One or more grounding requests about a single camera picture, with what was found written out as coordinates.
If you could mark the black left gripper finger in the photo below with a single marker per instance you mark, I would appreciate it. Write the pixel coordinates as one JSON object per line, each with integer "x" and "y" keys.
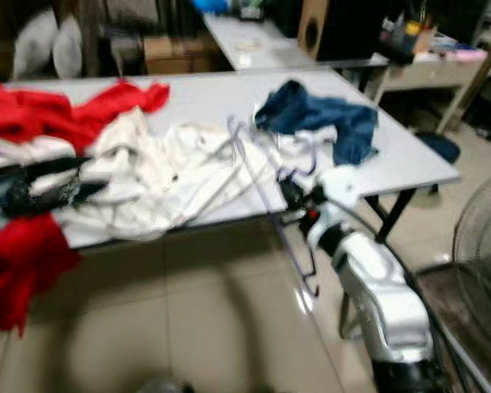
{"x": 61, "y": 199}
{"x": 49, "y": 169}

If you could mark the red cloth garment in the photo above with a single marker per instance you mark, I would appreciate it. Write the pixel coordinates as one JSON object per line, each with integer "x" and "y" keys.
{"x": 49, "y": 115}
{"x": 29, "y": 270}

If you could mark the cream jacket with dark stitching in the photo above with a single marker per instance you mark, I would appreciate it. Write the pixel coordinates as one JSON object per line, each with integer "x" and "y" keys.
{"x": 180, "y": 172}

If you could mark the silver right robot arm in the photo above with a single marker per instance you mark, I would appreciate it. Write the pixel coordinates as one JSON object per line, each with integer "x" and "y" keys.
{"x": 385, "y": 295}

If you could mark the white crumpled garment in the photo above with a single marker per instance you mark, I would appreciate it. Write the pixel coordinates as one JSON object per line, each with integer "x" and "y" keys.
{"x": 33, "y": 151}

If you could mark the small white garment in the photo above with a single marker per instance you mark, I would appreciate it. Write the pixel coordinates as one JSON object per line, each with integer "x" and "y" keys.
{"x": 311, "y": 151}

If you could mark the blue denim garment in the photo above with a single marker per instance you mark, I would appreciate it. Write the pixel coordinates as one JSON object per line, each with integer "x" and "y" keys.
{"x": 319, "y": 115}

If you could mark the white pillow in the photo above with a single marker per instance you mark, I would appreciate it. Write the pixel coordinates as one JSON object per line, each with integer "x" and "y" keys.
{"x": 69, "y": 49}
{"x": 37, "y": 45}

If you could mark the small white item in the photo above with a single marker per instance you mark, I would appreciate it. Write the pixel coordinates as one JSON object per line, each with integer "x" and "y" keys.
{"x": 244, "y": 59}

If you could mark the blue round bin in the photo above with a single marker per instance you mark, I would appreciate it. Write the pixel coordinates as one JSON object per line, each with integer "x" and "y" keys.
{"x": 439, "y": 147}

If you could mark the beige oblong object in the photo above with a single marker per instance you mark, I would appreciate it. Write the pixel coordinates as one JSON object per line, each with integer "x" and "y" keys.
{"x": 250, "y": 44}

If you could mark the wooden speaker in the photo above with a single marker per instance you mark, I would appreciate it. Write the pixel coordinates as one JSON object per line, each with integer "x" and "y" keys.
{"x": 313, "y": 33}

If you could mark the brown cardboard box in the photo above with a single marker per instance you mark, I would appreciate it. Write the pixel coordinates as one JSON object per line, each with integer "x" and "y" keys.
{"x": 176, "y": 56}

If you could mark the brown woven chair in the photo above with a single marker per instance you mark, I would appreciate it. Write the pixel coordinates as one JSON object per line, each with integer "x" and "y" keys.
{"x": 438, "y": 315}

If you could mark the beige desk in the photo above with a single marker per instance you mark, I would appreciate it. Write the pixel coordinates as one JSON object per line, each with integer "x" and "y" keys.
{"x": 434, "y": 75}

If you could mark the desk organiser with pens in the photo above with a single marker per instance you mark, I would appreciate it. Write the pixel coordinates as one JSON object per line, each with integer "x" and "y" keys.
{"x": 405, "y": 41}

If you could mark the bright blue object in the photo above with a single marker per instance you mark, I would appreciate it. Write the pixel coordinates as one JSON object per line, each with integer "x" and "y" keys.
{"x": 209, "y": 6}

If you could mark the pink flat item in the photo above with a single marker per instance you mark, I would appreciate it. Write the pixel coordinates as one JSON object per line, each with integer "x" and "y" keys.
{"x": 468, "y": 55}

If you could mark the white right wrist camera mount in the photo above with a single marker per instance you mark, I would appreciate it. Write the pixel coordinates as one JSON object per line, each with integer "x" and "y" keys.
{"x": 340, "y": 184}

